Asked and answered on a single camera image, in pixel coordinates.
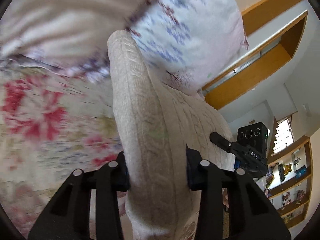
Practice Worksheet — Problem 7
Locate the beige cable-knit sweater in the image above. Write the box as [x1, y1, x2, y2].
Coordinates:
[107, 30, 235, 239]

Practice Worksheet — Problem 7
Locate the floral bed sheet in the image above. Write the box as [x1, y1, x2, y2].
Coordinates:
[1, 67, 124, 236]

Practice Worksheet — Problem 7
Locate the blue lavender print pillow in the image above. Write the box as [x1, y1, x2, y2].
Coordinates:
[130, 0, 248, 95]

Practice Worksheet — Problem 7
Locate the pink floral pillow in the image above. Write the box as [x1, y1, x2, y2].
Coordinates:
[1, 0, 158, 82]

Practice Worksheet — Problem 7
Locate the black camera box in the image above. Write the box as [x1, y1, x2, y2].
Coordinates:
[236, 122, 268, 162]

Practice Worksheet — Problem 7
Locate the wooden wall shelf unit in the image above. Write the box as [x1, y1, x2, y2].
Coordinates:
[268, 135, 312, 228]

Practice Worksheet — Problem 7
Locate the wooden headboard frame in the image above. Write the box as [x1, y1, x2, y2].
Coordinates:
[204, 0, 308, 109]

